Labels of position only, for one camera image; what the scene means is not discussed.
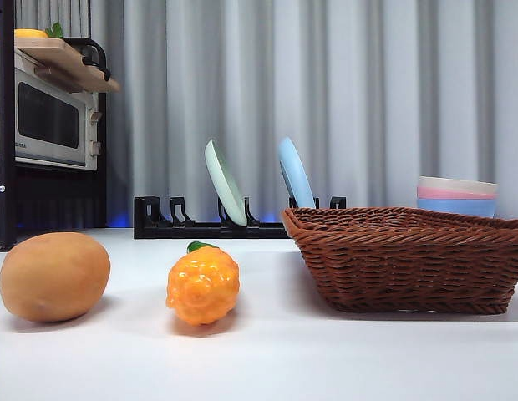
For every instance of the orange corn cob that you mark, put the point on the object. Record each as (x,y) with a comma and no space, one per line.
(200,288)

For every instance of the brown wicker basket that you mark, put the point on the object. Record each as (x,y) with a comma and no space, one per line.
(409,267)

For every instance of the brown potato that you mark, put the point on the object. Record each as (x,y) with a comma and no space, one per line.
(54,277)

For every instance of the pale green plate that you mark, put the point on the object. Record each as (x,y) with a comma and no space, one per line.
(225,188)

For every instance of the light blue plate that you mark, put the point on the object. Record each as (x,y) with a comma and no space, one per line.
(298,179)

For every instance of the black dish rack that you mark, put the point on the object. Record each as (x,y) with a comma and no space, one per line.
(179,231)

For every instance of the grey curtain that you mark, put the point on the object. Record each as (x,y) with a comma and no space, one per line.
(367,83)

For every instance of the pink bowl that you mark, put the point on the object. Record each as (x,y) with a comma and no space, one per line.
(451,195)

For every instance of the blue bowl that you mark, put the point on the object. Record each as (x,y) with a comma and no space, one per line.
(451,206)

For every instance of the cream bowl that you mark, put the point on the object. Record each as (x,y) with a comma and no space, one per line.
(455,184)

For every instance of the cream toaster oven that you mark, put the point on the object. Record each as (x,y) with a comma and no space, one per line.
(54,117)

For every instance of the wooden cutting board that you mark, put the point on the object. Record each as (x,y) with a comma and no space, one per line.
(54,54)

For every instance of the green toy leaf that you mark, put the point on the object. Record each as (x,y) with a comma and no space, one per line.
(55,30)

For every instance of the yellow toy fruit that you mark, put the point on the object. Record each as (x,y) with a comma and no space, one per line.
(31,33)

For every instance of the black shelf frame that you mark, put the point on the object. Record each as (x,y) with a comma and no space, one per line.
(6,125)

